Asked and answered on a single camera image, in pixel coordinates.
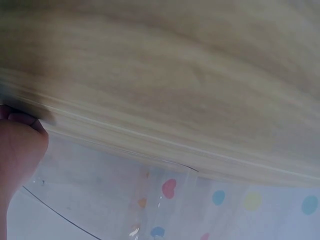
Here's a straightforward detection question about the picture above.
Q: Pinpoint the person's left hand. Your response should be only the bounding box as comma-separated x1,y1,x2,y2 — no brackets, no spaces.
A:
0,103,49,240

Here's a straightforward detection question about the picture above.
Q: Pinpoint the clear plastic bag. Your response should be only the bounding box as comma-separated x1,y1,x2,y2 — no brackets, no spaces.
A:
21,124,201,240

